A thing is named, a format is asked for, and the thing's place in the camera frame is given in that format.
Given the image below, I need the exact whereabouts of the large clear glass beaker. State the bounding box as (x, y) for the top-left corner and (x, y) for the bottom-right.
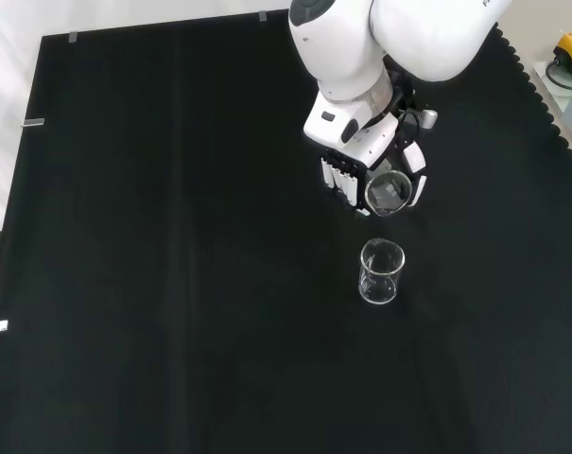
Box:
(359, 237), (407, 306)

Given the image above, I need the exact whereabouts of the small clear glass beaker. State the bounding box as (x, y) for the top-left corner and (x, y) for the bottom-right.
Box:
(364, 170), (413, 218)

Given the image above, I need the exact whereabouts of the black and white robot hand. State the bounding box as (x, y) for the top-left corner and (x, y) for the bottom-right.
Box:
(318, 115), (428, 221)

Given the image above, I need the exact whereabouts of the black bench cloth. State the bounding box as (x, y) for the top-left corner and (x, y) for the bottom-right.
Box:
(0, 8), (572, 454)

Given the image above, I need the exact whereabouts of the black stop button cable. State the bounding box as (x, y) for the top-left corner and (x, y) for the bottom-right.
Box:
(544, 55), (572, 98)

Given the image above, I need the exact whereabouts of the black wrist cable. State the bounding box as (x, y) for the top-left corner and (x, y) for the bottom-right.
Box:
(384, 56), (422, 152)

